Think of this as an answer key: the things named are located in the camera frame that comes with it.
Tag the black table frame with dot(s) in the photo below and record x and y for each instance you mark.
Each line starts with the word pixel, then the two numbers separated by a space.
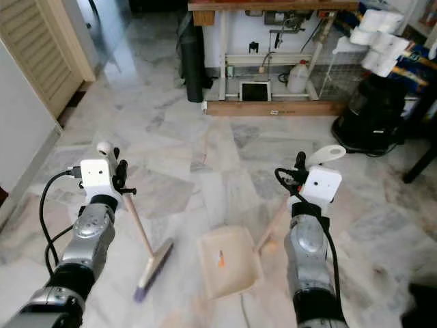
pixel 420 164

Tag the black rolled tube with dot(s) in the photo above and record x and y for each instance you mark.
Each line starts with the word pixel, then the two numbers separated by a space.
pixel 191 65

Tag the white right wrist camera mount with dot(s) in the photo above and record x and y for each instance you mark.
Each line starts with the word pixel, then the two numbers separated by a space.
pixel 322 186

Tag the beige plastic dustpan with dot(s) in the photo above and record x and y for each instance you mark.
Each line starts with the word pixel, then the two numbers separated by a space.
pixel 229 266

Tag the beige louvre door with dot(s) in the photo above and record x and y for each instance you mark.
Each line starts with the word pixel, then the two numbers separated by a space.
pixel 48 51

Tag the translucent plastic jug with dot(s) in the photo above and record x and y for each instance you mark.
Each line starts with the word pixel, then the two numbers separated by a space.
pixel 298 78

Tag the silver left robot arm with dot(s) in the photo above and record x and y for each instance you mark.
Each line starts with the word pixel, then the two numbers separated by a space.
pixel 85 242

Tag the long flat cardboard box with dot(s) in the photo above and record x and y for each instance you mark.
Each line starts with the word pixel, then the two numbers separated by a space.
pixel 276 108

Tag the white framed dark screen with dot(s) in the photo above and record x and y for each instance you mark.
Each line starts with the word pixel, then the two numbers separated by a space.
pixel 255 91

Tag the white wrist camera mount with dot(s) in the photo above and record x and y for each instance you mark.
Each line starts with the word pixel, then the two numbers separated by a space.
pixel 95 179
pixel 322 186

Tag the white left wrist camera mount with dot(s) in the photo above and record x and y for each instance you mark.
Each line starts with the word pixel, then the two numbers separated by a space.
pixel 95 179

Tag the wooden top workbench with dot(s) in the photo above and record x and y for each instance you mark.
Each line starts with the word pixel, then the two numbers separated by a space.
pixel 266 5

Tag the black vacuum cleaner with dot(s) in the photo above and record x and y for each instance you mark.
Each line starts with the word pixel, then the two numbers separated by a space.
pixel 375 116

